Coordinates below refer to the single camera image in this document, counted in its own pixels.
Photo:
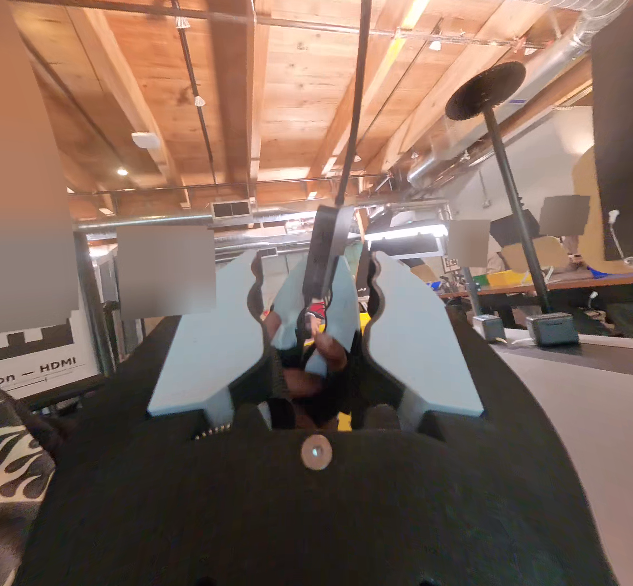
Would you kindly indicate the black light stand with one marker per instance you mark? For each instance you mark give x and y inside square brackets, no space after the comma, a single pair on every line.
[472,294]

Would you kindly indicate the softbox studio light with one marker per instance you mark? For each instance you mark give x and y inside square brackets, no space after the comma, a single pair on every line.
[405,247]

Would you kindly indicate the black flame printed cloth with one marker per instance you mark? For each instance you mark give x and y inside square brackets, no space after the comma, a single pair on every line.
[20,462]

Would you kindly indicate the wooden workbench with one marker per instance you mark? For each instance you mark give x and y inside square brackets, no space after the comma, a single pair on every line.
[544,285]

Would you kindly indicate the grey box device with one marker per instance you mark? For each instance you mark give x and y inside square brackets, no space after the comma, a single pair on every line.
[551,329]
[487,326]

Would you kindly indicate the yellow plastic bin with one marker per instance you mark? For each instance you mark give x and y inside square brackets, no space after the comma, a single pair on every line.
[363,321]

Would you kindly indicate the green plastic bin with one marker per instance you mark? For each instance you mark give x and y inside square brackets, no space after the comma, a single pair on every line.
[487,280]

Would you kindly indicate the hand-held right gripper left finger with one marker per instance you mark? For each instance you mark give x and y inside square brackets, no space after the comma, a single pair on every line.
[212,343]

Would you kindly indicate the grey hdmi hub box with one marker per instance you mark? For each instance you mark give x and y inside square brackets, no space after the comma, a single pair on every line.
[329,239]

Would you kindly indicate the black framed tag sign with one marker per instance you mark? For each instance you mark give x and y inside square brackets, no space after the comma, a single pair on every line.
[44,373]

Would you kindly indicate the black pole stand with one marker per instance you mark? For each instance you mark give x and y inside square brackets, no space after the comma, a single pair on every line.
[484,89]

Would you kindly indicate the silver ceiling duct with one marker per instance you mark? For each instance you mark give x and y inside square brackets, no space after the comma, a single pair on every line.
[425,168]

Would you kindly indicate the white air vent grille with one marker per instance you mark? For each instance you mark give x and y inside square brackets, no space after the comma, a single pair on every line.
[230,208]

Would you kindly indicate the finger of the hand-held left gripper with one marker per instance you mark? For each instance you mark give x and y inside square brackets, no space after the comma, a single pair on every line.
[343,309]
[288,314]

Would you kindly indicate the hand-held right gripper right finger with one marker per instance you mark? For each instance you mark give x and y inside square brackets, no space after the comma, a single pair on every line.
[415,343]

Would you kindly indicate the person's left hand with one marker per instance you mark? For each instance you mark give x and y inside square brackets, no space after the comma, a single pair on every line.
[331,351]

